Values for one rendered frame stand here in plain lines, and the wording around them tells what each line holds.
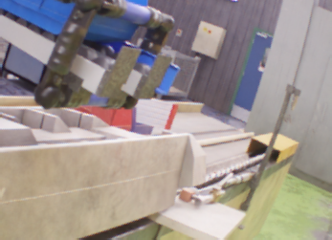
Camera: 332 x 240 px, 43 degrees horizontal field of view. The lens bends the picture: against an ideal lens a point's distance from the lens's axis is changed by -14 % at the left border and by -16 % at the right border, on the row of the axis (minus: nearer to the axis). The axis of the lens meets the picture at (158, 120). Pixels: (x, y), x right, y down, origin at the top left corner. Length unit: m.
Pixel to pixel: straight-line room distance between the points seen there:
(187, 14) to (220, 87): 1.91
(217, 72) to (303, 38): 4.50
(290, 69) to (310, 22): 0.86
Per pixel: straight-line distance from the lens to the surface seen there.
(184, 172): 1.27
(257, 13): 10.73
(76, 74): 0.62
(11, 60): 6.45
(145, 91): 0.69
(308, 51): 6.78
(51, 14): 0.66
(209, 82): 10.92
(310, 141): 6.68
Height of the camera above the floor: 1.23
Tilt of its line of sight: 10 degrees down
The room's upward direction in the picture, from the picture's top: 19 degrees clockwise
